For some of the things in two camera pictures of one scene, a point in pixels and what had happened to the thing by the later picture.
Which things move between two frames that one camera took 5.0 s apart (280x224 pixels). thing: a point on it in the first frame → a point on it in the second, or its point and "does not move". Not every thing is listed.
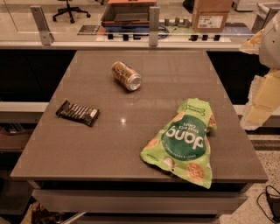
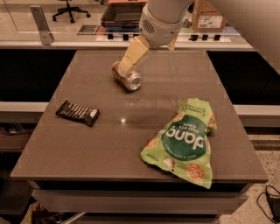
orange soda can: x=126 y=75 does not move
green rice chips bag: x=183 y=143 does not move
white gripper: x=271 y=44 → x=159 y=31
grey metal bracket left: x=46 y=37 does not move
